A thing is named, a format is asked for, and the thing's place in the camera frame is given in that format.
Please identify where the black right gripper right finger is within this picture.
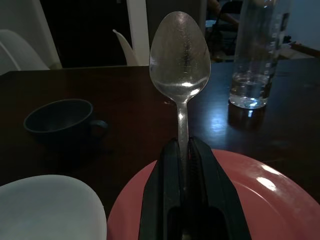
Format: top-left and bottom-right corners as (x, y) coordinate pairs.
(188, 136), (247, 240)

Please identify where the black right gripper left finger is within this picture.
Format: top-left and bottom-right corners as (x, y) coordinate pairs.
(139, 137), (186, 240)

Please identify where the silver metal spoon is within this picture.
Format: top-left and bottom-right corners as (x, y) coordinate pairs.
(149, 10), (211, 240)

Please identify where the red plate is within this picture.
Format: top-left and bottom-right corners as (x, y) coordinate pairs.
(106, 149), (320, 240)

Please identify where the white plate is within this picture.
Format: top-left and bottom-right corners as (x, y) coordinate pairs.
(0, 174), (108, 240)

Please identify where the clear plastic water bottle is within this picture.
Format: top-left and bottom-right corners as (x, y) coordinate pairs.
(228, 0), (293, 110)

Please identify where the white plastic chair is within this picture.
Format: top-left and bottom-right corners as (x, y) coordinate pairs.
(112, 29), (137, 67)
(0, 29), (51, 76)

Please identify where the black folding chair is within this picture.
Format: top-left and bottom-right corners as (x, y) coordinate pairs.
(206, 0), (242, 62)

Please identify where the dark wooden door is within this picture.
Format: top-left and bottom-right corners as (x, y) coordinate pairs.
(39, 0), (132, 69)

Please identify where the seated person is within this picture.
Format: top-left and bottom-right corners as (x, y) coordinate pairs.
(207, 0), (241, 26)

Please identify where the dark cup with handle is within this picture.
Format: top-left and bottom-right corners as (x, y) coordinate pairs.
(23, 98), (110, 145)

